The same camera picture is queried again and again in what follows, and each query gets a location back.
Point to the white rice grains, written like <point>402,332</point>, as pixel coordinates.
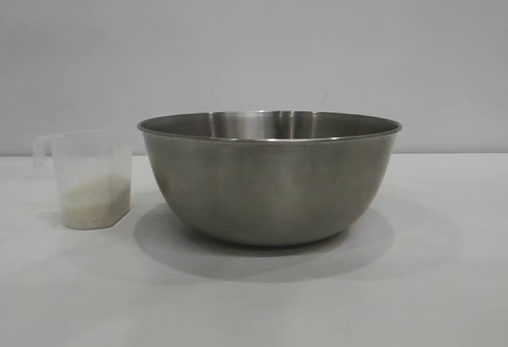
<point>93,204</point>

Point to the clear plastic measuring cup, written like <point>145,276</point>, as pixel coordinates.
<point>89,156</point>

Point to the stainless steel mixing bowl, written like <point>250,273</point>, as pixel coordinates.
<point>262,188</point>

